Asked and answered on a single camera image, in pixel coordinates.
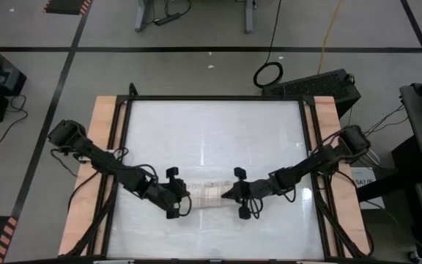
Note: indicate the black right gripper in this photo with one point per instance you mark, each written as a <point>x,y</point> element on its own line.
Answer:
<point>260,187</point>

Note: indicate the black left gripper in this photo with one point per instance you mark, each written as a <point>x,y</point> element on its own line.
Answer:
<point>163,194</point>

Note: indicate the cream plaid towel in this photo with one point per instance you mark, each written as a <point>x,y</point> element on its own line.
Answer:
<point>207,194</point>

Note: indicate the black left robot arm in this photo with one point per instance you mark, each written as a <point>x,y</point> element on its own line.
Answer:
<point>104,163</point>

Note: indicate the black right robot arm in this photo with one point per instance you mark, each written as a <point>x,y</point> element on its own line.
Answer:
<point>306,166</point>

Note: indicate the wooden side board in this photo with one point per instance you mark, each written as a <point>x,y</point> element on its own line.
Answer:
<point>326,113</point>
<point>101,110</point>

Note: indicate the white paper label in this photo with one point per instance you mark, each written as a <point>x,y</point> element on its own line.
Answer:
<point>365,179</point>

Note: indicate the black computer case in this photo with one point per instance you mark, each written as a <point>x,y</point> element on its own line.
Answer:
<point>313,86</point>

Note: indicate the black desk base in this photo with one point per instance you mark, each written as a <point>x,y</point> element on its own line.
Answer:
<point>405,161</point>

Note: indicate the black power strip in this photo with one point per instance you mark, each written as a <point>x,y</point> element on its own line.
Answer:
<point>167,19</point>

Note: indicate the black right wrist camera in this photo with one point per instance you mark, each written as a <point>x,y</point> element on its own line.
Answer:
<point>244,212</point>

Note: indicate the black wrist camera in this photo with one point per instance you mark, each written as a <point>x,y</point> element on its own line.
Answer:
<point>172,213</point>
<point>244,212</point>

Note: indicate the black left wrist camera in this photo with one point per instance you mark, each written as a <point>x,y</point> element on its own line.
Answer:
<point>172,213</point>

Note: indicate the black table frame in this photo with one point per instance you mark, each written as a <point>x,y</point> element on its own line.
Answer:
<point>214,98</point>

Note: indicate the grey desk frame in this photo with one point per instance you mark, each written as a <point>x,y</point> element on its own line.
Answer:
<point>249,18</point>

